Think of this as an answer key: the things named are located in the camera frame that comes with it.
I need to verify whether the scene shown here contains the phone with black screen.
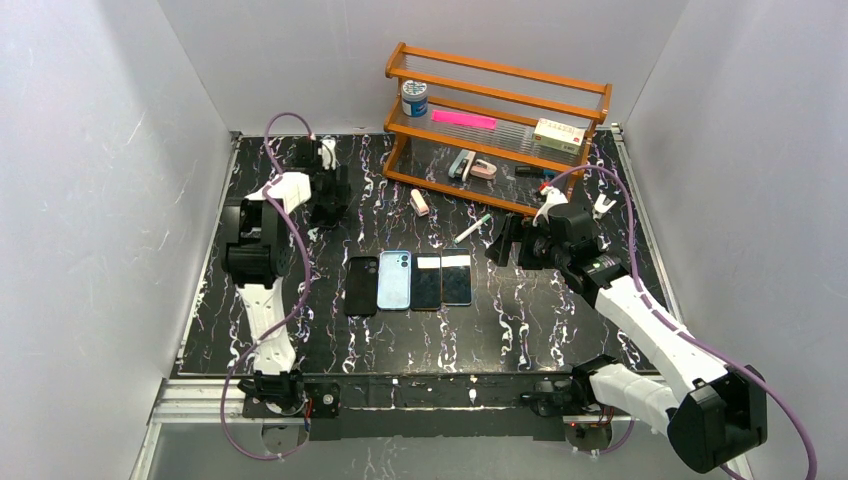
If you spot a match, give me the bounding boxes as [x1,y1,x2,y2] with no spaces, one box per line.
[410,253,442,311]

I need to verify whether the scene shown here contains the light blue phone case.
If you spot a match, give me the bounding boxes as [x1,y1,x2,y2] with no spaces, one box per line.
[377,250,411,311]

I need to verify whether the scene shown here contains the black phone case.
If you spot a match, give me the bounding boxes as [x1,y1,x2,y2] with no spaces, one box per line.
[343,256,379,317]

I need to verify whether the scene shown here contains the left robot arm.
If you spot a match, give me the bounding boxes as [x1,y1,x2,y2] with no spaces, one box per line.
[221,136,351,416]

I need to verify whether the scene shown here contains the green white pen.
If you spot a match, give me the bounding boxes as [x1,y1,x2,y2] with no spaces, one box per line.
[453,213,492,245]

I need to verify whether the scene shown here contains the white staple remover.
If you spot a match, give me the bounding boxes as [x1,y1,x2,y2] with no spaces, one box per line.
[592,193,617,221]

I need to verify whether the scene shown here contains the black blue marker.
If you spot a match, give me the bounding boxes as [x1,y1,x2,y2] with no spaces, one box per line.
[514,165,558,181]

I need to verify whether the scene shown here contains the pink white stapler on shelf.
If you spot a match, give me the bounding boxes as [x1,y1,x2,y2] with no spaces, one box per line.
[469,160,498,180]

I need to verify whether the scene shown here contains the small pink stapler on table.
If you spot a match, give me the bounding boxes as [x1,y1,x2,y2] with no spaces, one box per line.
[410,189,430,217]

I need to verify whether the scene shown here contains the teal white stapler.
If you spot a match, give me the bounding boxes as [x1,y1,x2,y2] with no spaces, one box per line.
[448,149,476,182]

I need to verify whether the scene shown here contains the white red cardboard box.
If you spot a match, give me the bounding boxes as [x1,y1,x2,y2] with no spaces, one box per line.
[532,118,585,154]

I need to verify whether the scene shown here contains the orange wooden two-tier shelf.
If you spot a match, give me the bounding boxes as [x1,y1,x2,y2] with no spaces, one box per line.
[383,42,613,214]

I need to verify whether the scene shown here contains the blue white round jar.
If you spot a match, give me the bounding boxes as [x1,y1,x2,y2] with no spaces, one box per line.
[400,80,428,118]

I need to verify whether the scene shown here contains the pink flat ruler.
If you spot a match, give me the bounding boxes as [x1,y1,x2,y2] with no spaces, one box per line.
[431,110,497,130]

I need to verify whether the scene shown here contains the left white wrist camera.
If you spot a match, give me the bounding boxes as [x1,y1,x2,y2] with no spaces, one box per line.
[319,137,338,171]

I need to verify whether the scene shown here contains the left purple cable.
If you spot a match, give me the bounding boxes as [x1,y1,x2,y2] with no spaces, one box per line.
[219,112,316,462]

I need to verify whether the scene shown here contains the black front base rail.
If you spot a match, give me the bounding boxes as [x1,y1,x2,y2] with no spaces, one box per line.
[303,372,581,441]

